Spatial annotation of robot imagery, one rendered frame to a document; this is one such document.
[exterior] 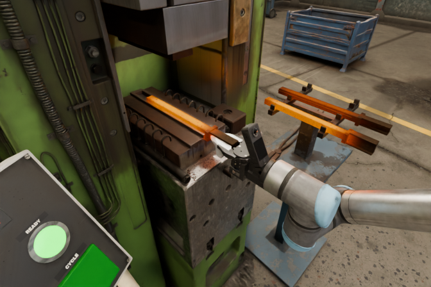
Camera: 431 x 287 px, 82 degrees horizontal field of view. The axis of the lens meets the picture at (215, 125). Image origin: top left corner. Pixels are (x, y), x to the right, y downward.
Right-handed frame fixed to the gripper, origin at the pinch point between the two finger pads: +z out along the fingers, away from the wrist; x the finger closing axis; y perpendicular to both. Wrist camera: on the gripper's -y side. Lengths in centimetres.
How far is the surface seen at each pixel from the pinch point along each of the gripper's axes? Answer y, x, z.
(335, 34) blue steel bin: 51, 357, 87
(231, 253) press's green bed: 85, 13, -2
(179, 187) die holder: 9.9, -15.9, -0.7
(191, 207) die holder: 18.3, -14.1, -3.6
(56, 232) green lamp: -9.2, -44.8, -7.5
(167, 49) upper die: -28.0, -12.5, 3.9
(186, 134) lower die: 1.5, -4.7, 8.0
